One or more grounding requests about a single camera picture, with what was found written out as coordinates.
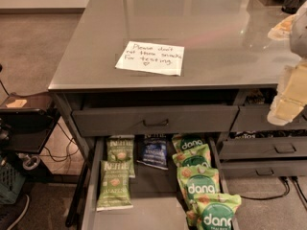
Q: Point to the blue kettle chip bag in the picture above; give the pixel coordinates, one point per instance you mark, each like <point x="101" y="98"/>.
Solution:
<point x="153" y="151"/>

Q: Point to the front green dang bag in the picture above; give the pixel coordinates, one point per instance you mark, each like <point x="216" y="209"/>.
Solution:
<point x="212" y="211"/>

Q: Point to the top left grey drawer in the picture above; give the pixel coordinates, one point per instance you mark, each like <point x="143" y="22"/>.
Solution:
<point x="154" y="119"/>

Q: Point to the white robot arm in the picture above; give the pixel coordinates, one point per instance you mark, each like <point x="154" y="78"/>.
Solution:
<point x="298" y="35"/>

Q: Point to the grey metal drawer cabinet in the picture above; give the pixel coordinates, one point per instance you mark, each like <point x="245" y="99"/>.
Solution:
<point x="227" y="55"/>

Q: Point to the middle right grey drawer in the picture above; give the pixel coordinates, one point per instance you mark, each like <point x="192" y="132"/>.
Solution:
<point x="264" y="148"/>

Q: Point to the green jalapeno chip bag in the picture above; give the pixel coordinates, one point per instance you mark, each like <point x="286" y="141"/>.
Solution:
<point x="114" y="186"/>
<point x="120" y="149"/>

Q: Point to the open middle grey drawer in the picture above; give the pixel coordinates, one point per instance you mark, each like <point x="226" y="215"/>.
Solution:
<point x="156" y="200"/>

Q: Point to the front green jalapeno chip bag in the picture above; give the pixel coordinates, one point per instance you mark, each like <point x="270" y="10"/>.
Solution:
<point x="114" y="186"/>

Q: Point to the bottom right grey drawer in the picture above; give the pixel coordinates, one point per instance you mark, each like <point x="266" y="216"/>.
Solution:
<point x="265" y="168"/>

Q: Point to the handwritten white paper note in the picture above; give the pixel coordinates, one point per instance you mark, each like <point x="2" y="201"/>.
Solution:
<point x="152" y="58"/>

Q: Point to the green plastic crate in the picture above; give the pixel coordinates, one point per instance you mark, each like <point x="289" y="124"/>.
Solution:
<point x="11" y="182"/>

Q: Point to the rear green dang bag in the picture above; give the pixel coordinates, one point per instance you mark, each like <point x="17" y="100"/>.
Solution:
<point x="183" y="142"/>

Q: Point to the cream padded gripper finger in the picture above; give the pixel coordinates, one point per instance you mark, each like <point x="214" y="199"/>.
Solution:
<point x="291" y="97"/>
<point x="282" y="30"/>

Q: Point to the green dang bag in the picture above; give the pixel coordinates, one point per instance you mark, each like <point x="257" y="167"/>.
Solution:
<point x="212" y="211"/>
<point x="183" y="142"/>
<point x="192" y="157"/>
<point x="197" y="180"/>

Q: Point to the black side cart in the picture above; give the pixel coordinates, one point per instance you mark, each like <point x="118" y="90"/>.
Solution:
<point x="27" y="122"/>

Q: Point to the top right grey drawer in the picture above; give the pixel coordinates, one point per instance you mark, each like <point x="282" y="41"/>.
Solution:
<point x="254" y="118"/>

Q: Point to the rear green jalapeno chip bag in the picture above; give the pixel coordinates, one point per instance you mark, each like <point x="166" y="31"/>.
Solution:
<point x="120" y="149"/>

